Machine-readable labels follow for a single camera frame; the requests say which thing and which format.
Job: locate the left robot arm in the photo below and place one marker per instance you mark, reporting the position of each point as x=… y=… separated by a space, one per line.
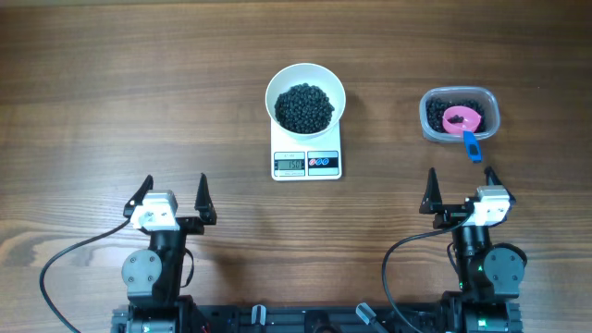
x=153 y=276

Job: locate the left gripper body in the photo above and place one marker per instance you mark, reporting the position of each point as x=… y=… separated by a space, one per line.
x=191 y=227

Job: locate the black beans in bowl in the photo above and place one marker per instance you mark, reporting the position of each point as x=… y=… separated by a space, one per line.
x=303 y=109

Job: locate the black beans in scoop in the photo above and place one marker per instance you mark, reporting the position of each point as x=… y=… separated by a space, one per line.
x=456 y=119

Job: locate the white digital kitchen scale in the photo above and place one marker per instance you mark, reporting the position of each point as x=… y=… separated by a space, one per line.
x=317 y=158

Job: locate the pink scoop blue handle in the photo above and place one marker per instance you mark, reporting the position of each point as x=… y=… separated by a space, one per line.
x=466 y=130

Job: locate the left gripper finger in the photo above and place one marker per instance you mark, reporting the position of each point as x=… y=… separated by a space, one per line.
x=137 y=198
x=204 y=204

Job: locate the clear plastic container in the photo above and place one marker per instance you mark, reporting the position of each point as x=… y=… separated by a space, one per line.
x=454 y=94

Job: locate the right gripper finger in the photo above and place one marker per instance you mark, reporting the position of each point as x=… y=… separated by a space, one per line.
x=432 y=201
x=493 y=180

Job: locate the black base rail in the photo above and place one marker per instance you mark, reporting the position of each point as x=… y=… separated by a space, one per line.
x=426 y=317

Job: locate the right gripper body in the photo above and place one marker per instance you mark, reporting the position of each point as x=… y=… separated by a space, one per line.
x=450 y=216

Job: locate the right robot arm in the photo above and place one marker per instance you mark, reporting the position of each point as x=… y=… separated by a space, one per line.
x=489 y=274

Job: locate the white bowl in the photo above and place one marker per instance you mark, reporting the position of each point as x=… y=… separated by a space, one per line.
x=312 y=74

